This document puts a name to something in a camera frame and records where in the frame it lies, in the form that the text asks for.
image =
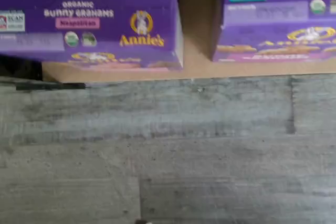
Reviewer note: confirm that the purple Annie's box pink patch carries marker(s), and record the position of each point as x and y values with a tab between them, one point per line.
92	19

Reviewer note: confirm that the purple Annie's box magenta patch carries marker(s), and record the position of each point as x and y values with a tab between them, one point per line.
275	11

